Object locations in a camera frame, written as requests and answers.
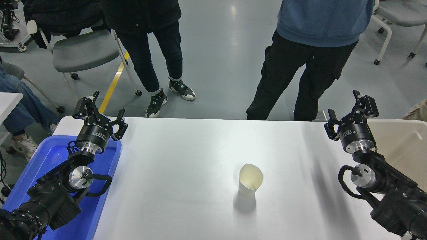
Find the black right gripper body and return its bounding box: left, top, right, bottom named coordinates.
left=340, top=122, right=375, bottom=149

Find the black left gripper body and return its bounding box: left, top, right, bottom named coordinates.
left=76, top=121, right=111, bottom=150

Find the white paper cup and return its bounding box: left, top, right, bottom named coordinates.
left=239, top=163, right=264, bottom=198

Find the large pale bin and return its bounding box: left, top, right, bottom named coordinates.
left=367, top=119, right=427, bottom=192

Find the person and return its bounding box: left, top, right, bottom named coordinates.
left=100, top=0, right=196, bottom=118
left=246, top=0, right=376, bottom=121
left=401, top=98, right=427, bottom=122
left=0, top=57, right=60, bottom=162

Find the small white table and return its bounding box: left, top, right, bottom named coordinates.
left=0, top=92, right=24, bottom=125

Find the blue plastic tray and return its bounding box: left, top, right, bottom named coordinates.
left=2, top=135, right=122, bottom=240

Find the black jacket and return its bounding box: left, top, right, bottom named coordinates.
left=22, top=0, right=104, bottom=49

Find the black equipment stand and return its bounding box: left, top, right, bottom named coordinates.
left=0, top=0, right=27, bottom=52

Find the grey chair with white frame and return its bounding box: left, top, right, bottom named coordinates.
left=3, top=62, right=65, bottom=114
left=27, top=18, right=143, bottom=102
left=369, top=0, right=427, bottom=65

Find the black floor cable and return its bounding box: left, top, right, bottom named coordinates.
left=0, top=152, right=14, bottom=200

